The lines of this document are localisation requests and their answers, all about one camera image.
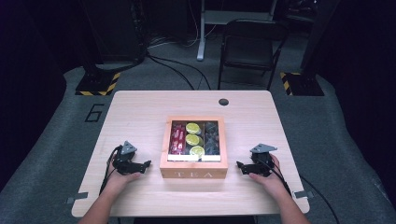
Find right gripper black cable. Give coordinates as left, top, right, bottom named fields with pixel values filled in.
left=257, top=157, right=340, bottom=224

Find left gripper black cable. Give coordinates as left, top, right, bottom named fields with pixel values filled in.
left=98, top=145, right=121, bottom=197

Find person's right hand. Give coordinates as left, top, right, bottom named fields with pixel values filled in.
left=248, top=153, right=292, bottom=195

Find black folding chair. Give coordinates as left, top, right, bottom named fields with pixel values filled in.
left=218, top=19, right=289, bottom=91

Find white desk frame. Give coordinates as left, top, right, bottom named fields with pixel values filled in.
left=196, top=0, right=278, bottom=62

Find bundle of red stick packets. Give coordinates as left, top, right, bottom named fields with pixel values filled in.
left=168, top=121, right=188, bottom=156

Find person's left hand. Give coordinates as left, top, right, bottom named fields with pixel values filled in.
left=104, top=164, right=142, bottom=192

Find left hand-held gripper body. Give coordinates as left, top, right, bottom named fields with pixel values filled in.
left=111, top=140, right=143, bottom=175

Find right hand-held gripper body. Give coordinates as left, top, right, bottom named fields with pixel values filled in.
left=248, top=143, right=278, bottom=177

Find wooden tea box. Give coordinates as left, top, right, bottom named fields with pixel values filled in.
left=159, top=116, right=229, bottom=179

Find white floor cables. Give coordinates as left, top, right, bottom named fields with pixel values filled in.
left=148, top=24, right=218, bottom=49

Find pile of dark tea bags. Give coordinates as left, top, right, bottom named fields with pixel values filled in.
left=204, top=121, right=220, bottom=156

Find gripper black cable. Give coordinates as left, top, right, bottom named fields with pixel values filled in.
left=98, top=145, right=121, bottom=197
left=257, top=157, right=340, bottom=224

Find black floor cable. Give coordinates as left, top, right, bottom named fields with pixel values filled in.
left=146, top=53, right=213, bottom=91

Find black stand with striped base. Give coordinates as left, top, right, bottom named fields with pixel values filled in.
left=75, top=0, right=121, bottom=97
left=279, top=0, right=342, bottom=97

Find grey metal bracket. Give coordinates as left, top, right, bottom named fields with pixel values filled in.
left=293, top=190, right=315, bottom=200
left=65, top=191, right=90, bottom=205

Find dark cabinet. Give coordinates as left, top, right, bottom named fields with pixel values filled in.
left=90, top=0, right=147, bottom=63

